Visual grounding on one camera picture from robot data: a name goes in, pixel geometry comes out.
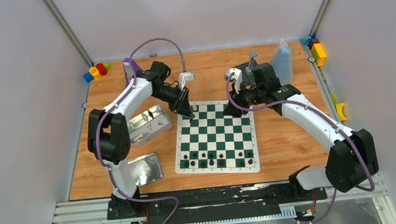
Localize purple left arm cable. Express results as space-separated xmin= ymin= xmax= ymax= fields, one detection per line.
xmin=84 ymin=34 xmax=202 ymax=212

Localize purple metronome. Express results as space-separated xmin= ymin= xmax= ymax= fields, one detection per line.
xmin=122 ymin=58 xmax=142 ymax=86

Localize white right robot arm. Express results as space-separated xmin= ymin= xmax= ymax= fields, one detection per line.
xmin=224 ymin=63 xmax=379 ymax=200

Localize silver tin box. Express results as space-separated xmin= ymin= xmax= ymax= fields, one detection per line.
xmin=128 ymin=104 xmax=173 ymax=148

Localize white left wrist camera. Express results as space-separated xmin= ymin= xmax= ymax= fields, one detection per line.
xmin=178 ymin=71 xmax=195 ymax=90

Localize yellow red blue duplo bricks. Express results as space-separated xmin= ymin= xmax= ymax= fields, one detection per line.
xmin=300 ymin=36 xmax=327 ymax=67

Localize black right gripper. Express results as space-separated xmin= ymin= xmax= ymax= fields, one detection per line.
xmin=220 ymin=79 xmax=267 ymax=119

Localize grey lego baseplate with tower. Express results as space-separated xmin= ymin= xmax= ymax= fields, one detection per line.
xmin=234 ymin=50 xmax=258 ymax=86

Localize yellow curved block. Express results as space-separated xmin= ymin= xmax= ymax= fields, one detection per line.
xmin=335 ymin=102 xmax=348 ymax=121

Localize colourful toy block stack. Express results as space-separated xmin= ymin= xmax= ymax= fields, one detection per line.
xmin=82 ymin=62 xmax=111 ymax=83

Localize silver tin lid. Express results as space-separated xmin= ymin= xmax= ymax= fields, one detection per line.
xmin=129 ymin=152 xmax=163 ymax=187

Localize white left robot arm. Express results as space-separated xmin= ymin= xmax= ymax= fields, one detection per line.
xmin=87 ymin=61 xmax=195 ymax=217

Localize green white chess board mat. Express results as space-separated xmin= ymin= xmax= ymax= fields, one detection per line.
xmin=175 ymin=100 xmax=261 ymax=174

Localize blue plastic bag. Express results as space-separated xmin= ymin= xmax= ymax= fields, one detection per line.
xmin=270 ymin=39 xmax=293 ymax=86

